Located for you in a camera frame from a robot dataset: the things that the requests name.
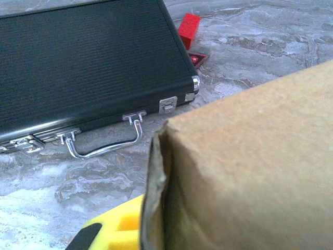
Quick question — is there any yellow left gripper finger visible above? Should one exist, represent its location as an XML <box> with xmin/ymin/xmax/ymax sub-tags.
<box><xmin>64</xmin><ymin>194</ymin><xmax>145</xmax><ymax>250</ymax></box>

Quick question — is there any brown cardboard box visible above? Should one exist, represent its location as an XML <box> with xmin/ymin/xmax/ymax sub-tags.
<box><xmin>139</xmin><ymin>59</ymin><xmax>333</xmax><ymax>250</ymax></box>

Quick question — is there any black ribbed carrying case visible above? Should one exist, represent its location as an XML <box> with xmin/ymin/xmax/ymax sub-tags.
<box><xmin>0</xmin><ymin>0</ymin><xmax>201</xmax><ymax>160</ymax></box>

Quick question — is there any red black star card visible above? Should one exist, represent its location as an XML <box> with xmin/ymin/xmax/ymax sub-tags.
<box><xmin>187</xmin><ymin>51</ymin><xmax>210</xmax><ymax>69</ymax></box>

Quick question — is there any red rectangular block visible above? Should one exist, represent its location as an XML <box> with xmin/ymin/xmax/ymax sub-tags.
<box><xmin>177</xmin><ymin>12</ymin><xmax>202</xmax><ymax>51</ymax></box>

